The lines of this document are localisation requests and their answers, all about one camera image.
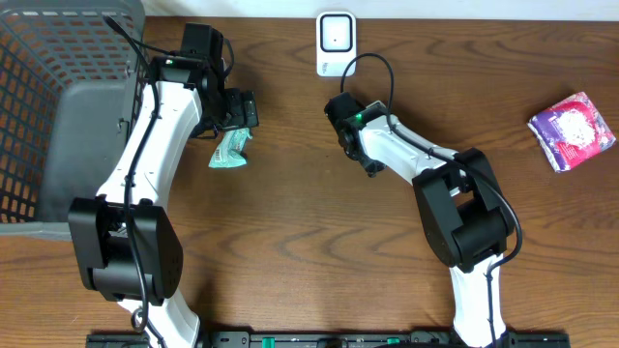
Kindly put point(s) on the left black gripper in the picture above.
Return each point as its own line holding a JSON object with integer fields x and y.
{"x": 244, "y": 113}

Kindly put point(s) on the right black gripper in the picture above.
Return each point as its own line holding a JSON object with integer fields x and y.
{"x": 372, "y": 167}

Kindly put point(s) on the teal white snack wrapper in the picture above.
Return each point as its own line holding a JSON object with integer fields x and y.
{"x": 229, "y": 153}

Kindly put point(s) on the red purple snack bag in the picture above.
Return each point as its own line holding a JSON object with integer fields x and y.
{"x": 571, "y": 132}

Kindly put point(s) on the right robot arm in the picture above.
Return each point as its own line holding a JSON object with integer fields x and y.
{"x": 466, "y": 219}

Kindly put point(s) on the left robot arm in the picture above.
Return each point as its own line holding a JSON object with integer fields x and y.
{"x": 125, "y": 245}

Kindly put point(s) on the white barcode scanner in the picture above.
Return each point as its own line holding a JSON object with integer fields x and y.
{"x": 336, "y": 43}

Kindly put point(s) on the grey plastic mesh basket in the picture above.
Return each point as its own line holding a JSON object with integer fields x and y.
{"x": 70, "y": 94}

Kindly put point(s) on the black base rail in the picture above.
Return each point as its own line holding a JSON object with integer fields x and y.
{"x": 358, "y": 340}

